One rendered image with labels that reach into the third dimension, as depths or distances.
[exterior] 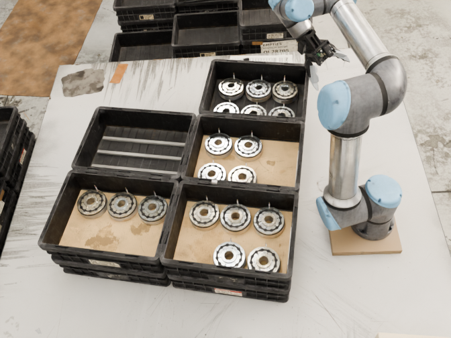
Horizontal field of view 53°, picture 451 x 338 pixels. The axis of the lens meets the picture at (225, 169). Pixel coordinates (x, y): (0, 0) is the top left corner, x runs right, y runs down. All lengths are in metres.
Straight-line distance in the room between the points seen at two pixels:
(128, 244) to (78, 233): 0.19
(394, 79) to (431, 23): 2.54
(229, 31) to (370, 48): 1.71
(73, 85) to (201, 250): 1.14
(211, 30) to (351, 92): 1.88
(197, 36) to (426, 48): 1.59
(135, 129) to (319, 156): 0.74
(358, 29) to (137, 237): 0.95
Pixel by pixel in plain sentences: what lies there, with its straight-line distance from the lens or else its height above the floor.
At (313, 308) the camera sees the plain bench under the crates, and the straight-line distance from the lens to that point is 1.57.
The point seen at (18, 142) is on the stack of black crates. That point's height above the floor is 0.37.
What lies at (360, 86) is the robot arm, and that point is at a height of 1.36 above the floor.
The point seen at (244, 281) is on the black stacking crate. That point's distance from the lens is 1.44.
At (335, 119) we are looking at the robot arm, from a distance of 1.17.
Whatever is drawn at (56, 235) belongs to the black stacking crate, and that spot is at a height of 0.86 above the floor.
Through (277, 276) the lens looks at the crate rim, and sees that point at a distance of 1.36.
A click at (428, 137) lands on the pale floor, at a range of 2.96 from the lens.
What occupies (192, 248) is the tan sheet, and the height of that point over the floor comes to 0.83.
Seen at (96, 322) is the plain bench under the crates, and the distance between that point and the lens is 1.65.
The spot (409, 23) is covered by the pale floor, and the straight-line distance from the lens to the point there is 3.71.
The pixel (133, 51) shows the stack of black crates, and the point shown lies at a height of 0.27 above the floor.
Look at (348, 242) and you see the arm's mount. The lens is 1.65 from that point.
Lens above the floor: 2.19
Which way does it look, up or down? 55 degrees down
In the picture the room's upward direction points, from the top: 8 degrees counter-clockwise
